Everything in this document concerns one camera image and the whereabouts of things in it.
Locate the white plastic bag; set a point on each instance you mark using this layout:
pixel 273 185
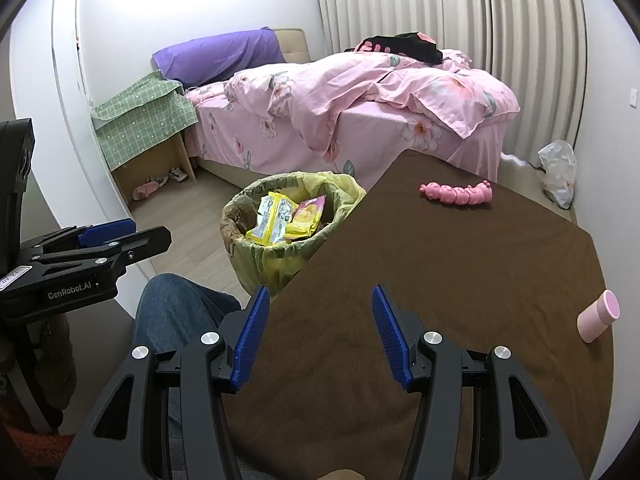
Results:
pixel 557 170

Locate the purple pillow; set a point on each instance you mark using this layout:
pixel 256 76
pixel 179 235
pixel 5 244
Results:
pixel 215 55

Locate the waste bin with yellow liner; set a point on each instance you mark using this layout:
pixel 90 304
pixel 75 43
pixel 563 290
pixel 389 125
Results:
pixel 260 265

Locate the pink cup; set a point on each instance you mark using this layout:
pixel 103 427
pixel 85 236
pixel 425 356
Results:
pixel 595 320

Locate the green checked cloth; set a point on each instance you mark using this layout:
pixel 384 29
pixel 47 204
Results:
pixel 130 130

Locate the black garment with pink print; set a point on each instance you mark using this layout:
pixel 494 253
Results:
pixel 415 47

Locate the small white shoes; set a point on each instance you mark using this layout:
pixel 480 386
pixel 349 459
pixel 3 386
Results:
pixel 177 174

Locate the white wall switch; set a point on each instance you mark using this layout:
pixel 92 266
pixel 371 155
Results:
pixel 634 99

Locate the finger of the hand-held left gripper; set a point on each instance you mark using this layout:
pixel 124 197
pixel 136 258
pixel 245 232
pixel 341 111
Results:
pixel 107 232
pixel 140 245

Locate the pink caterpillar toy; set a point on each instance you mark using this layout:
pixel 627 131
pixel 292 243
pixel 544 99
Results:
pixel 455 193

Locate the bed with pink floral sheet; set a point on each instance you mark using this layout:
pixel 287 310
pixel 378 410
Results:
pixel 225 135

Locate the wooden nightstand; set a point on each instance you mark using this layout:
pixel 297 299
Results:
pixel 165 160

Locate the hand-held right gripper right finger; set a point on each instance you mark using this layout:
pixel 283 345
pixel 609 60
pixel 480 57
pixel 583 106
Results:
pixel 395 340

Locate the white pleated curtain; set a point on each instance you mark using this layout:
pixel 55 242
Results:
pixel 500 20

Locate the pink slippers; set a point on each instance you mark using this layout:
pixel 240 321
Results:
pixel 145 190

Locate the person's fuzzy sweater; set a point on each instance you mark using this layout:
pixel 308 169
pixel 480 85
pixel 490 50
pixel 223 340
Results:
pixel 25 450

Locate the pink floral duvet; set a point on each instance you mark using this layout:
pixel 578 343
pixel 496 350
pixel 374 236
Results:
pixel 325 90

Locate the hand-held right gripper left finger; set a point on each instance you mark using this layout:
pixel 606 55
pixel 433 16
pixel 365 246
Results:
pixel 250 340

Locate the yellow packet with white label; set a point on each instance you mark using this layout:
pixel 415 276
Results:
pixel 270 220

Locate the yellow snack packet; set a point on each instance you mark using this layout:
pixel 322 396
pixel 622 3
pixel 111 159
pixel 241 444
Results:
pixel 307 217

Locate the person's leg in jeans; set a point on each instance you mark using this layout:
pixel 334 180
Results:
pixel 170 310

